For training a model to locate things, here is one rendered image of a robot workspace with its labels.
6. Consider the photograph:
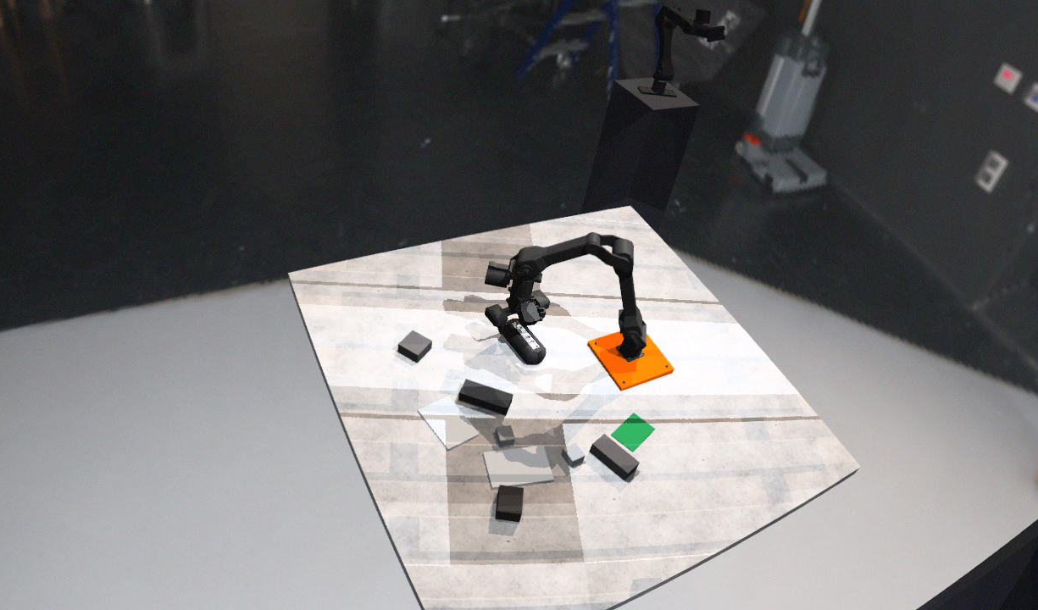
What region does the green flat square panel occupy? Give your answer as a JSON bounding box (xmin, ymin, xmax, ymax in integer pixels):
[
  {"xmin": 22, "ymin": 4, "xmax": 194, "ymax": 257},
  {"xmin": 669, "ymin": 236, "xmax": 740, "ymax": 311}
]
[{"xmin": 611, "ymin": 413, "xmax": 654, "ymax": 452}]

